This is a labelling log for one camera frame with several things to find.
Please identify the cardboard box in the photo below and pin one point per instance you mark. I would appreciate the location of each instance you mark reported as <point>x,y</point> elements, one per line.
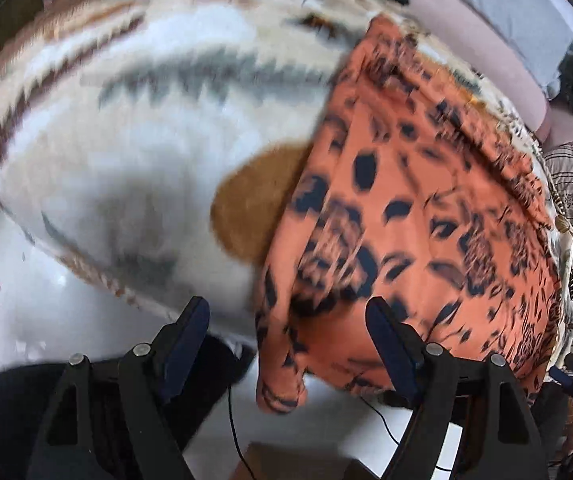
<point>291,465</point>

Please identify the pink pillow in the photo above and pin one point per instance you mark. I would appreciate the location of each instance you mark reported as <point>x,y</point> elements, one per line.
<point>466,25</point>

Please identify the leaf print blanket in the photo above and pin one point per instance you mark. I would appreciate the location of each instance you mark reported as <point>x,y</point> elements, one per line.
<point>141,135</point>

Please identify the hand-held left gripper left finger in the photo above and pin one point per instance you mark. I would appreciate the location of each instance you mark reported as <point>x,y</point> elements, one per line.
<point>186,345</point>

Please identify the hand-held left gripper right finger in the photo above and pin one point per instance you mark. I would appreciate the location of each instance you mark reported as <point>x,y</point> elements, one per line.
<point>389,347</point>

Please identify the grey pillow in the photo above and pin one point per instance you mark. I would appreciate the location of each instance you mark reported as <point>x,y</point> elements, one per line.
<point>506,0</point>

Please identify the orange floral cloth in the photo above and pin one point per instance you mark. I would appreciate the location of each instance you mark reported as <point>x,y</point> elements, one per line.
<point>391,185</point>

